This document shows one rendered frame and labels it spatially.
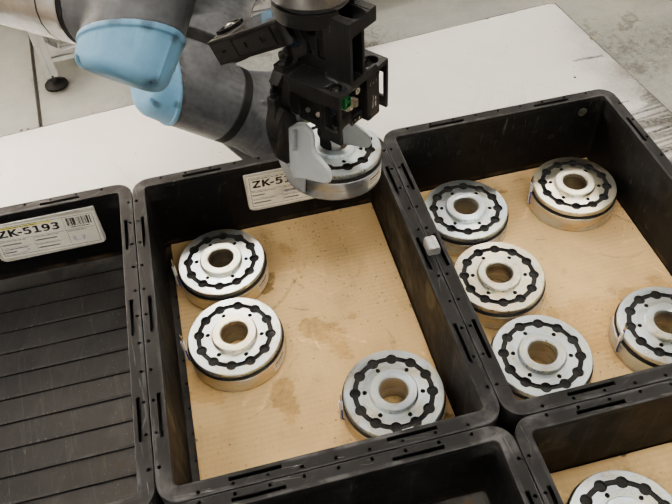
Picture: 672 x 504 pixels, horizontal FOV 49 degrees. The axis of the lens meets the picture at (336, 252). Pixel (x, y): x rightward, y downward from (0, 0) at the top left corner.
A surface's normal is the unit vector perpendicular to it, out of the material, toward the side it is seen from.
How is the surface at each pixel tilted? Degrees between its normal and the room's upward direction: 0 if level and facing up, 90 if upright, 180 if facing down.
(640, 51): 0
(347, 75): 90
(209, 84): 68
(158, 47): 79
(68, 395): 0
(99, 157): 0
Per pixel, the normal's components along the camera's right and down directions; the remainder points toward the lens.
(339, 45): -0.62, 0.61
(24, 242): 0.23, 0.73
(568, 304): -0.05, -0.66
